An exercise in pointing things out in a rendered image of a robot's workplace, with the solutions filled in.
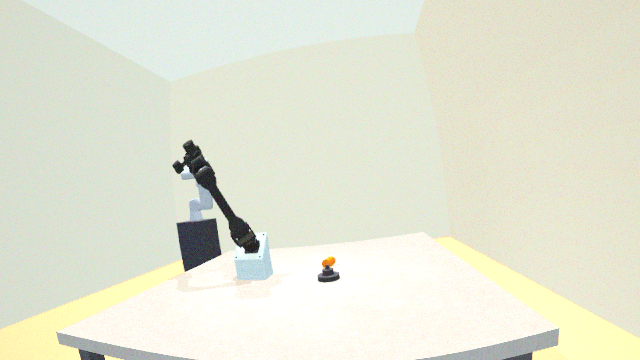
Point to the orange knob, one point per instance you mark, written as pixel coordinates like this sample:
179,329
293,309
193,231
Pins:
330,260

